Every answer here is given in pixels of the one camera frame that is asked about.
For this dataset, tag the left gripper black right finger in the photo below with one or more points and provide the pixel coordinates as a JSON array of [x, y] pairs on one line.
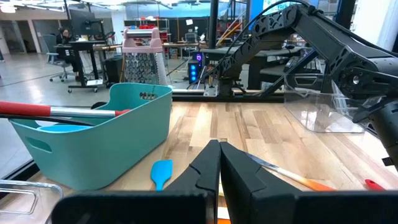
[[248, 199]]

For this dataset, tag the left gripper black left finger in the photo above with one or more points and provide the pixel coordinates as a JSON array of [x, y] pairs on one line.
[[186, 205]]

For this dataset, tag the teal small silicone spatula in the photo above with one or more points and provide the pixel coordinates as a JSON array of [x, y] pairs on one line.
[[161, 174]]

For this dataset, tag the blue silicone spoon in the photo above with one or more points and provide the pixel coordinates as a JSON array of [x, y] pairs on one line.
[[62, 127]]

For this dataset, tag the black slotted spoon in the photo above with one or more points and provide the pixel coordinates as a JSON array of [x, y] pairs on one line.
[[46, 119]]

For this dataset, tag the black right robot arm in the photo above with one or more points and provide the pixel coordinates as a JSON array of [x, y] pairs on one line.
[[326, 40]]

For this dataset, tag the teal plastic bin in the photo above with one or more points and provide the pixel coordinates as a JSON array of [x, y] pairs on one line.
[[93, 155]]

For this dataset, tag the clear plastic container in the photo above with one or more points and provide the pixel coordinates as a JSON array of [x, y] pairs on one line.
[[31, 185], [317, 115]]

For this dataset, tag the computer tower with blue lights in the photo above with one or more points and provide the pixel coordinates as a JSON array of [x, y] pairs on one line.
[[193, 70]]

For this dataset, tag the pink metal box grater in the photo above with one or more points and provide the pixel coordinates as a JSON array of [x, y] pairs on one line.
[[143, 62]]

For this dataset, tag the black desk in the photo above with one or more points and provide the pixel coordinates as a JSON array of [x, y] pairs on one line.
[[90, 45]]

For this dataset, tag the person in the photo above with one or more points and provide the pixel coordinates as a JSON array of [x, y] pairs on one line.
[[66, 46]]

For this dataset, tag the grey office chair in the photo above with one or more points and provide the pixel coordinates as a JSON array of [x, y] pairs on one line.
[[54, 56]]

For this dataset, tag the black computer monitor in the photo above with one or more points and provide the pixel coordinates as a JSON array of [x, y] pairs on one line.
[[84, 21]]

